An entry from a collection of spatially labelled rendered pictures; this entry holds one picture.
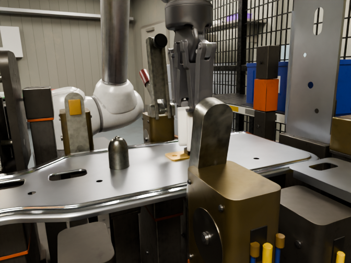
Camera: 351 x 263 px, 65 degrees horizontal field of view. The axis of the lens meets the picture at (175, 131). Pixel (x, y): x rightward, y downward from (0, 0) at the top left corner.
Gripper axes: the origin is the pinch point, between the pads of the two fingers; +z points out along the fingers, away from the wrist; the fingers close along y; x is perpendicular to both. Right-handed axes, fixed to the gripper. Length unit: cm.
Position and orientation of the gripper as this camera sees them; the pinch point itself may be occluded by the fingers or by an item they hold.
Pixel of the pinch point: (190, 128)
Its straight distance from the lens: 47.7
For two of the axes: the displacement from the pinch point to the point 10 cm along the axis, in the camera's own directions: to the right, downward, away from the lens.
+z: 0.3, 9.7, 2.3
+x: 9.2, -1.2, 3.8
